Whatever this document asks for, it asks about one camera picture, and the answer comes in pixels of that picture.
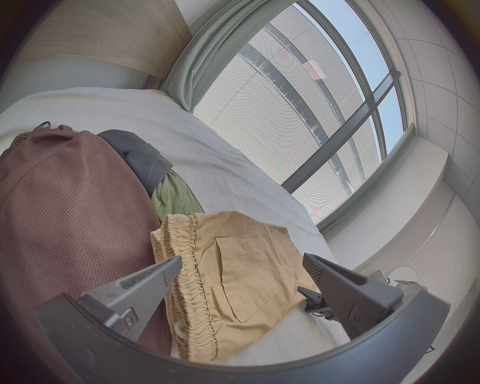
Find green garment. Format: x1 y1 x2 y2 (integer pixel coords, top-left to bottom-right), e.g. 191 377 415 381
150 170 205 226

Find brown garment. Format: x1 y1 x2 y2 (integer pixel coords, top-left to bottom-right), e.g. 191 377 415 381
0 122 177 357

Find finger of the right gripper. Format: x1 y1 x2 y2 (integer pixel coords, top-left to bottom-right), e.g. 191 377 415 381
297 287 334 319

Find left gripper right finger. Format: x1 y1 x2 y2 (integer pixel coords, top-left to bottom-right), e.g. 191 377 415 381
302 253 404 335

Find grey-green curtain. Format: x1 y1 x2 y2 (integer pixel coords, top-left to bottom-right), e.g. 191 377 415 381
164 0 302 113

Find black garment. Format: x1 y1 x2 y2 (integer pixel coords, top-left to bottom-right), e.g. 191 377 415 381
97 129 174 199

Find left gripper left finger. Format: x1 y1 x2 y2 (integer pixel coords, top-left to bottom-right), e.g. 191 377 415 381
79 256 184 343

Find window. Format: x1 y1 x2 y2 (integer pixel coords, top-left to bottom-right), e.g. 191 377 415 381
191 0 415 235

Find tan shorts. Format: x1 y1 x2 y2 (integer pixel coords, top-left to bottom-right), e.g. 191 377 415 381
150 211 324 364

